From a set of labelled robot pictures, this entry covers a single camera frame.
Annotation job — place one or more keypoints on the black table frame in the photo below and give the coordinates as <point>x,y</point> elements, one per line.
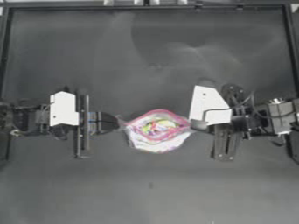
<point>58,5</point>

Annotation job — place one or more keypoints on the clear bag with pink zip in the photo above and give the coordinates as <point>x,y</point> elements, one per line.
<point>155,143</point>

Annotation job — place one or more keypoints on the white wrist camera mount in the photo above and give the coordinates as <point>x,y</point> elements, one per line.
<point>206,102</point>
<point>64,108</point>

